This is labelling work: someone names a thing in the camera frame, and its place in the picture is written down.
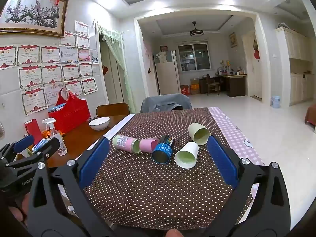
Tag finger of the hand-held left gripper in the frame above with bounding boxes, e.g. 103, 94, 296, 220
0, 134, 35, 164
5, 137, 62, 176

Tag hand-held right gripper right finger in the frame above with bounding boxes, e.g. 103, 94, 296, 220
204, 136, 292, 237

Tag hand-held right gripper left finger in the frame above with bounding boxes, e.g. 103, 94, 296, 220
28, 137, 117, 237

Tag white cup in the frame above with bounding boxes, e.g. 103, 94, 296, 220
174, 142, 199, 169

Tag pink and green cup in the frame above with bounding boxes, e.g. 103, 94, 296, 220
112, 135, 142, 155

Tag pale green cup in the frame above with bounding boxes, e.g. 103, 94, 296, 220
188, 123, 211, 146

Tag blue and black cup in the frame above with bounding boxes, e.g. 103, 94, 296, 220
151, 135, 176, 165

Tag person's left hand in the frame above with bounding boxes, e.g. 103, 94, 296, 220
8, 195, 31, 228

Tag person's right hand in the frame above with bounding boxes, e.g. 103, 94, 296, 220
165, 229, 184, 237

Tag blue and white packet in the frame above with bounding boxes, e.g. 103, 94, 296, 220
31, 139, 51, 153

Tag clear spray bottle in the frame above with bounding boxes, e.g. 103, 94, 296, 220
41, 118, 68, 156

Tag pink checked tablecloth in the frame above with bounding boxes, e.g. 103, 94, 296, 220
209, 107, 266, 194

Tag red tote bag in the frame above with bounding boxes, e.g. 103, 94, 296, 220
48, 89, 91, 134

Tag white bowl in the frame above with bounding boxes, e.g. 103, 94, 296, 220
88, 117, 111, 131

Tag white cloth strip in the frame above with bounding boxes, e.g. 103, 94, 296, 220
102, 114, 136, 140

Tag wooden chair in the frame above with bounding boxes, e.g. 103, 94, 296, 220
96, 102, 130, 117

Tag brown dotted tablecloth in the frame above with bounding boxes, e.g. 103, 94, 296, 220
81, 107, 255, 229

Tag dark desk chair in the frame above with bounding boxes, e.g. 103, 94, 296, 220
205, 74, 220, 96

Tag dark wooden desk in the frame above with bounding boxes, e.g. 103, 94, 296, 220
198, 72, 247, 98

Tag chair with grey jacket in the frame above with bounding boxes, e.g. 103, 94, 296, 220
140, 93, 193, 113

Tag white door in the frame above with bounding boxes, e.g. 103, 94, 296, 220
243, 30, 262, 101

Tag brown furniture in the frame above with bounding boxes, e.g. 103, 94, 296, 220
304, 103, 316, 129

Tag white refrigerator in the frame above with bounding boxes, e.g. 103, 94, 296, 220
154, 50, 182, 96

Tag green curtain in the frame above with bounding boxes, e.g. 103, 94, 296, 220
97, 23, 137, 114

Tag window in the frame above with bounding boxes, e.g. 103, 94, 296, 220
177, 43, 211, 72

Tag white cabinets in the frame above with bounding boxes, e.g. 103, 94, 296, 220
275, 27, 316, 107

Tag framed blossom painting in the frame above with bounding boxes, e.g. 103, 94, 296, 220
0, 0, 69, 38

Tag ceiling fan light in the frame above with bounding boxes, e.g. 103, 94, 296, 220
189, 21, 204, 37

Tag white cable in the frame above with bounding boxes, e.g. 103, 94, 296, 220
66, 204, 77, 218

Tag group of wall certificates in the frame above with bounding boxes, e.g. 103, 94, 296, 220
0, 20, 100, 116

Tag wall poster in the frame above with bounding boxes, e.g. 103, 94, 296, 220
229, 32, 238, 49

